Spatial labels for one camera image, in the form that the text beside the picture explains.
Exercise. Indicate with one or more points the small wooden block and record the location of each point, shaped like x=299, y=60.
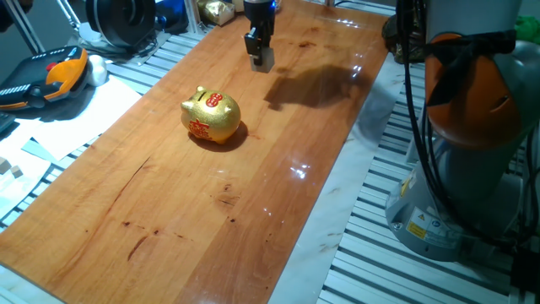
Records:
x=5, y=165

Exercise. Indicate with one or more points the pale wooden cube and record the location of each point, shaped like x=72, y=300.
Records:
x=263, y=63

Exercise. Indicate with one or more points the black keyboard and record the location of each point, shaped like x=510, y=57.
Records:
x=6, y=121

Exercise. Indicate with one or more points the white marble slab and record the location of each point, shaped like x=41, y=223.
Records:
x=337, y=190

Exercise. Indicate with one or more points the aluminium frame bar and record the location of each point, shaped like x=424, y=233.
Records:
x=193, y=17

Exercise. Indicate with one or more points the tiny wooden block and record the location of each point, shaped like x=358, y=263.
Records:
x=17, y=172

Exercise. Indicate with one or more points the gold foil bag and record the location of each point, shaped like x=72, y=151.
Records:
x=217, y=10

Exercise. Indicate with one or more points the blue bag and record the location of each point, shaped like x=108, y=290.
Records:
x=173, y=14

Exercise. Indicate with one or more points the green cloth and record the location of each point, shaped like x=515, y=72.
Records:
x=529, y=28

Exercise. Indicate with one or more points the white paper sheet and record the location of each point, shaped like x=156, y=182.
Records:
x=84, y=118
x=21, y=194

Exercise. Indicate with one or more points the golden piggy bank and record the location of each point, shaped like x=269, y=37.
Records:
x=211, y=118

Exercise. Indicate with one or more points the grey metal bar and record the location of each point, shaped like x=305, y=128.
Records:
x=23, y=25

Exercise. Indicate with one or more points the black and orange teach pendant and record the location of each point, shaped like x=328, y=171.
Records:
x=42, y=80

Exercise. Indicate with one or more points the white rounded object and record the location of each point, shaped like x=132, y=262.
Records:
x=97, y=69

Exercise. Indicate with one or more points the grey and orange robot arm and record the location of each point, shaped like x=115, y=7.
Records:
x=476, y=105

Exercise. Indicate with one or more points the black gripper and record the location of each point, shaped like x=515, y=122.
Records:
x=259, y=12

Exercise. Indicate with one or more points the glossy wooden board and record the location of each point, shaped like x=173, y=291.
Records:
x=169, y=202

